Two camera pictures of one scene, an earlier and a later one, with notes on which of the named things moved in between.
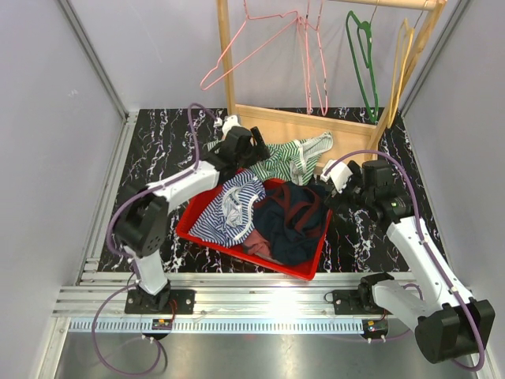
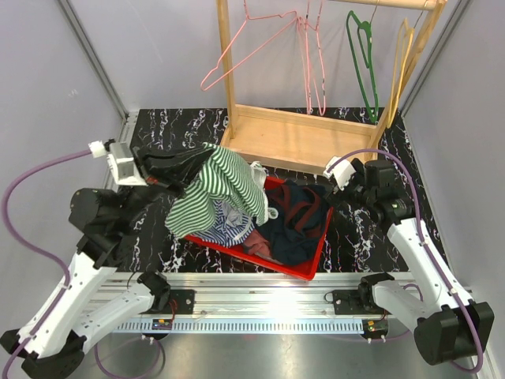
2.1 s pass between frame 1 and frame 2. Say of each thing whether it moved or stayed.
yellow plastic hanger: stayed
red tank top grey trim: stayed
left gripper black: moved
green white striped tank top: moved
